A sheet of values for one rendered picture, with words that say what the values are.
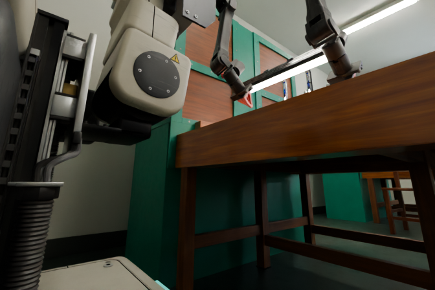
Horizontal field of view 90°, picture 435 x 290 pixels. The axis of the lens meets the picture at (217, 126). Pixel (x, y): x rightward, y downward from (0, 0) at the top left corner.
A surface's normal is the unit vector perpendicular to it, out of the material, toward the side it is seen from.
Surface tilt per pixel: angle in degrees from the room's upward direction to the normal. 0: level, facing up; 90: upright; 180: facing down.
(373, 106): 90
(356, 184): 90
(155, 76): 90
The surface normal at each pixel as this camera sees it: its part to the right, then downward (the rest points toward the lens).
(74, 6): 0.63, -0.19
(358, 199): -0.78, -0.16
